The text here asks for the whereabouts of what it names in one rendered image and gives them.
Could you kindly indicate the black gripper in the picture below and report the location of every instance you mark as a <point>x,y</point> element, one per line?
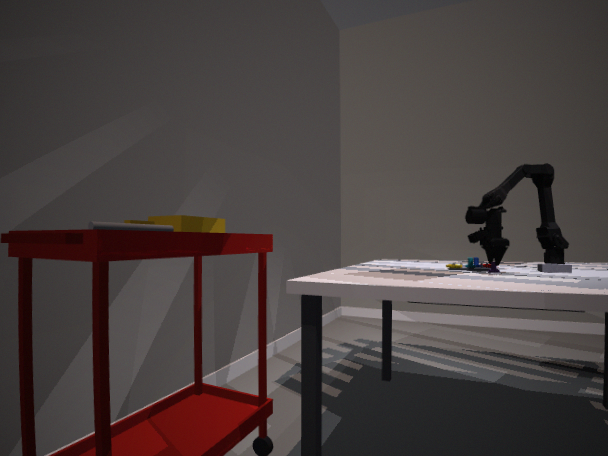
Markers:
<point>495,245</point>

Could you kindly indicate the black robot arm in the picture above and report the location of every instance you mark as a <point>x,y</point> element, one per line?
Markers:
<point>549,233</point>

